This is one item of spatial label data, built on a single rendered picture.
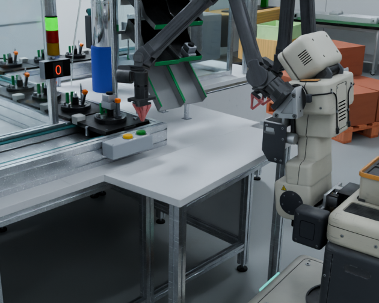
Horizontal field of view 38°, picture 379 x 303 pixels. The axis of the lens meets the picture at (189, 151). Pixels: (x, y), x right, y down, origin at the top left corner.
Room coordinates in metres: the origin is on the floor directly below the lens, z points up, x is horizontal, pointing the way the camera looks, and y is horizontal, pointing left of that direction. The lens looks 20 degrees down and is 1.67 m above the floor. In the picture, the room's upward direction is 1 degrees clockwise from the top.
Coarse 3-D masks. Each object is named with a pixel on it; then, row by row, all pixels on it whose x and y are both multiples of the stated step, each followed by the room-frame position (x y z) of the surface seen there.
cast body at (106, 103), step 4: (108, 92) 2.29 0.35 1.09; (112, 92) 2.30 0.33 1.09; (104, 96) 2.28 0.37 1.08; (108, 96) 2.27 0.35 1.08; (112, 96) 2.28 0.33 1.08; (104, 100) 2.28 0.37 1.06; (108, 100) 2.27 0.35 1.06; (112, 100) 2.28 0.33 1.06; (104, 104) 2.29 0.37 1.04; (108, 104) 2.27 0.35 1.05; (112, 104) 2.27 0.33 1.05; (108, 108) 2.27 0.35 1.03; (112, 108) 2.27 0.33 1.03
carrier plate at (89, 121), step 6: (126, 114) 2.38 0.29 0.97; (84, 120) 2.28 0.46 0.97; (90, 120) 2.28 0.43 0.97; (126, 120) 2.29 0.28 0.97; (132, 120) 2.29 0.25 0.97; (138, 120) 2.29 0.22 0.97; (144, 120) 2.30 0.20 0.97; (84, 126) 2.23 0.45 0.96; (90, 126) 2.20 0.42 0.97; (96, 126) 2.20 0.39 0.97; (102, 126) 2.20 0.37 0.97; (108, 126) 2.20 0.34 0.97; (114, 126) 2.20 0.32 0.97; (120, 126) 2.20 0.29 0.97; (126, 126) 2.21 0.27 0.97; (138, 126) 2.26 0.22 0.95; (96, 132) 2.17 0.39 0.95; (102, 132) 2.14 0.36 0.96; (108, 132) 2.14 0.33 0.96; (114, 132) 2.16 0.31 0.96
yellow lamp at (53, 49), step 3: (48, 45) 2.22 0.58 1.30; (51, 45) 2.21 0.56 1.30; (54, 45) 2.22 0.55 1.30; (57, 45) 2.22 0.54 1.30; (48, 48) 2.22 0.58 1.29; (51, 48) 2.21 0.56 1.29; (54, 48) 2.21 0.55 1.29; (57, 48) 2.22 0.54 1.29; (48, 51) 2.22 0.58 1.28; (51, 51) 2.21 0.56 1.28; (54, 51) 2.21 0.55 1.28; (57, 51) 2.22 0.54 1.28; (48, 54) 2.22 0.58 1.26; (51, 54) 2.21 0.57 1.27; (54, 54) 2.21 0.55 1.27; (57, 54) 2.22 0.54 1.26
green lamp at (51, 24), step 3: (45, 18) 2.22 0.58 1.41; (48, 18) 2.21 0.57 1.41; (51, 18) 2.21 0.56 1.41; (54, 18) 2.22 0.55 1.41; (57, 18) 2.24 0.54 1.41; (45, 21) 2.22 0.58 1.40; (48, 21) 2.21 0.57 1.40; (51, 21) 2.21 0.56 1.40; (54, 21) 2.22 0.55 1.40; (57, 21) 2.24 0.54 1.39; (45, 24) 2.22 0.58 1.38; (48, 24) 2.21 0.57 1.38; (51, 24) 2.21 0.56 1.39; (54, 24) 2.22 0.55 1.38; (57, 24) 2.23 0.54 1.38; (45, 27) 2.23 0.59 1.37; (48, 27) 2.21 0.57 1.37; (51, 27) 2.21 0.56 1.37; (54, 27) 2.22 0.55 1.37; (57, 27) 2.23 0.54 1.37; (48, 30) 2.22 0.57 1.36; (51, 30) 2.21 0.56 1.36; (54, 30) 2.22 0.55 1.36
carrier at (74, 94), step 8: (80, 88) 2.53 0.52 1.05; (72, 96) 2.47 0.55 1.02; (64, 104) 2.44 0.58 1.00; (72, 104) 2.46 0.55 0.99; (80, 104) 2.47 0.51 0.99; (88, 104) 2.47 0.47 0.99; (96, 104) 2.55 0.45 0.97; (64, 112) 2.39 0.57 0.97; (72, 112) 2.39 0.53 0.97; (80, 112) 2.40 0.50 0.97; (88, 112) 2.40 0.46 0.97; (96, 112) 2.41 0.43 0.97
